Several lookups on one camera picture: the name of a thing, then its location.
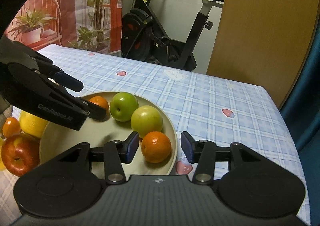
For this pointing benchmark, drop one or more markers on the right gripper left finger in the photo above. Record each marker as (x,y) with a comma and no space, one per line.
(117,153)

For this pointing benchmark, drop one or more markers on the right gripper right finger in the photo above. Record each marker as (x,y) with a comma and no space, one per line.
(202,153)

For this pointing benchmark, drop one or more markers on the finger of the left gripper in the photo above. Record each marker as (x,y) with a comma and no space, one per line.
(59,76)
(59,105)

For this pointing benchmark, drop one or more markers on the orange tangerine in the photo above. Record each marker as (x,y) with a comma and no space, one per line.
(101,102)

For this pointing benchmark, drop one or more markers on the dark green apple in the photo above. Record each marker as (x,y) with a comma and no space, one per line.
(122,106)

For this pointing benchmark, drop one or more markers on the small orange mandarin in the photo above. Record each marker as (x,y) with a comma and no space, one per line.
(155,147)

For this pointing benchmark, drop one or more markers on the light green apple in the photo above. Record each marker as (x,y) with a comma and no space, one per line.
(146,119)

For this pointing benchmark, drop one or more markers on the small orange kumquat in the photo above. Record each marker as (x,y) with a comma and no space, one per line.
(11,127)

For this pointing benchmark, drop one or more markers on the red apple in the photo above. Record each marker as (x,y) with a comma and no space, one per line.
(20,153)

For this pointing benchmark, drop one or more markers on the blue plaid tablecloth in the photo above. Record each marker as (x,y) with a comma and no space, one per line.
(205,106)

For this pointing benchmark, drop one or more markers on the beige round plate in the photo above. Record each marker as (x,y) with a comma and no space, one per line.
(57,139)

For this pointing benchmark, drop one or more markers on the printed fabric backdrop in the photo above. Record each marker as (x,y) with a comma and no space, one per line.
(92,25)

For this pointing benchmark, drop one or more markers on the black exercise bike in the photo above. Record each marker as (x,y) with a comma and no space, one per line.
(173,33)

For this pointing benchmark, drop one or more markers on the teal curtain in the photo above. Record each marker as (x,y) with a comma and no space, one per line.
(301,115)

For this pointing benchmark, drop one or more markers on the wooden door panel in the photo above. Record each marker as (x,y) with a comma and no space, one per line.
(264,42)

